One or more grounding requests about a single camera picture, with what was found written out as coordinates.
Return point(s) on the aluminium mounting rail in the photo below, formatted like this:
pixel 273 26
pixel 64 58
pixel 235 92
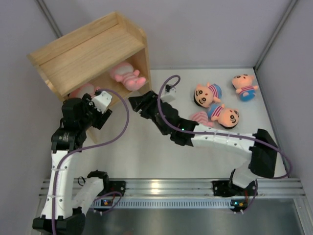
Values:
pixel 202 188

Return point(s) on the slotted white cable duct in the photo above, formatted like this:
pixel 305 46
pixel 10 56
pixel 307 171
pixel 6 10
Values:
pixel 126 203

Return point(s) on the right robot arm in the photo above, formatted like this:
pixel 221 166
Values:
pixel 258 149

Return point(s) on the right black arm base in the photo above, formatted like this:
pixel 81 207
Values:
pixel 224 188

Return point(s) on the pink striped plush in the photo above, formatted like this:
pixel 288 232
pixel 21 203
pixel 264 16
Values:
pixel 129 77
pixel 85 89
pixel 202 118

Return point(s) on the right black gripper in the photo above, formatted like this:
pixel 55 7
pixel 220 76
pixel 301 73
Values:
pixel 145 102

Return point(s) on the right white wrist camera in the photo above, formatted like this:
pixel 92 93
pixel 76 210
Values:
pixel 169 94

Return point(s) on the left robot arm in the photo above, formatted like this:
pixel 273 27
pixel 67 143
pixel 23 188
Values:
pixel 62 214

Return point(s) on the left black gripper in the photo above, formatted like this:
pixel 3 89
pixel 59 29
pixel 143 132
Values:
pixel 85 100

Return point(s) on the wooden two-tier shelf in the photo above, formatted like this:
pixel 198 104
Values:
pixel 87 54

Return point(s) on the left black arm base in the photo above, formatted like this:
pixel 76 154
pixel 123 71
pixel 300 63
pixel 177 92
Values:
pixel 115 185

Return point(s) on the boy plush near centre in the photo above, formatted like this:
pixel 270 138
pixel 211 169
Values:
pixel 204 96

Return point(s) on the boy plush lower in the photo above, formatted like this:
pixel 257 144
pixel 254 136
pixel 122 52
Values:
pixel 226 117

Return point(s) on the boy plush far right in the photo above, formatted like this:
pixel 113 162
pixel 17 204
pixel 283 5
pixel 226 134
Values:
pixel 244 88

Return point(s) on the boy plush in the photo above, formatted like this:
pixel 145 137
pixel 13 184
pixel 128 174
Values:
pixel 244 88
pixel 226 117
pixel 204 96

